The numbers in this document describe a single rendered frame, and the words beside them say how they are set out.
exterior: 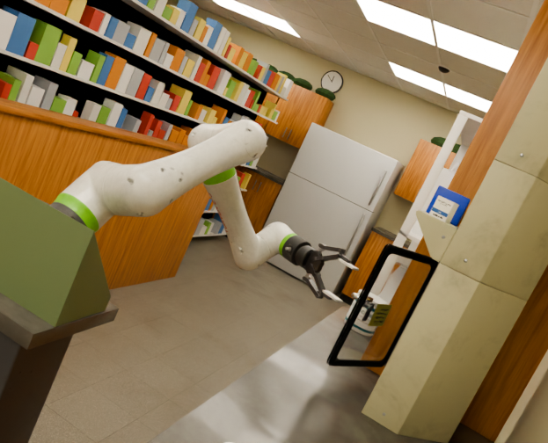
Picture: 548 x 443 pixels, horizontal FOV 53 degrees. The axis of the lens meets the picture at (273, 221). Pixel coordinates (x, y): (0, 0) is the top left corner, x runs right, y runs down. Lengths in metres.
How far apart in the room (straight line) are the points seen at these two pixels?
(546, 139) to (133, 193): 1.02
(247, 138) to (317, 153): 5.10
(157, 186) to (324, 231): 5.35
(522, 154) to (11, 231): 1.24
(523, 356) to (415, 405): 0.48
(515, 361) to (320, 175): 4.96
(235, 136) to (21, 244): 0.62
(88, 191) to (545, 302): 1.38
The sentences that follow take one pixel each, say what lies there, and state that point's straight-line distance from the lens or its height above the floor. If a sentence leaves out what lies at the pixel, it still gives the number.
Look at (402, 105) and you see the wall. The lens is 7.26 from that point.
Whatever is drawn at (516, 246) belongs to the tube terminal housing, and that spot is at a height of 1.53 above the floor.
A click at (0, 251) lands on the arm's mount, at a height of 1.03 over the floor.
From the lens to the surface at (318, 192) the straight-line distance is 6.62.
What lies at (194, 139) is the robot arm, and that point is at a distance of 1.72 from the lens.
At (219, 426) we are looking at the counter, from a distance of 1.23.
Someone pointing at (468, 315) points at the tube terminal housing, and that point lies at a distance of 1.55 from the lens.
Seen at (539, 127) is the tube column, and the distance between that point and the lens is 1.54.
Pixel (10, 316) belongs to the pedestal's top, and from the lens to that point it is 1.34.
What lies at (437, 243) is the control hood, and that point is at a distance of 1.51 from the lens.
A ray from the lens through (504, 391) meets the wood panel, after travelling 1.96.
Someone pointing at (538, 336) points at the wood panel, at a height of 1.31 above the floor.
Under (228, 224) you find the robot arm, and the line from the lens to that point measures 1.83.
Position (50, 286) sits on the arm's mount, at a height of 1.02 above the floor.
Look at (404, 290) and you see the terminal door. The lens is 1.75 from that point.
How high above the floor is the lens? 1.55
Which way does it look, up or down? 9 degrees down
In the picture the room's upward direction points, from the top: 25 degrees clockwise
